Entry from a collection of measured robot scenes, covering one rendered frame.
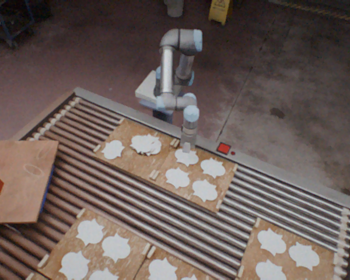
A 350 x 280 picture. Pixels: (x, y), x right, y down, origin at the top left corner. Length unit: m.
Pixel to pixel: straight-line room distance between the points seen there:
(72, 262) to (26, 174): 0.53
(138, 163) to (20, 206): 0.65
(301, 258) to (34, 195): 1.36
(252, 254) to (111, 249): 0.69
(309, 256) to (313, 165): 1.74
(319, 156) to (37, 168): 2.70
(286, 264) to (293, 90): 2.81
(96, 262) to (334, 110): 3.28
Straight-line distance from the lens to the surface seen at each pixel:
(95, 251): 1.52
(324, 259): 1.67
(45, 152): 1.76
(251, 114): 3.48
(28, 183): 1.67
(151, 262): 1.46
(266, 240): 1.57
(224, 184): 1.67
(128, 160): 1.74
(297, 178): 1.87
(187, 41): 1.67
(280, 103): 3.75
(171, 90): 1.54
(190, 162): 1.72
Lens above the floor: 2.34
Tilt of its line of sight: 50 degrees down
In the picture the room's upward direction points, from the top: 4 degrees clockwise
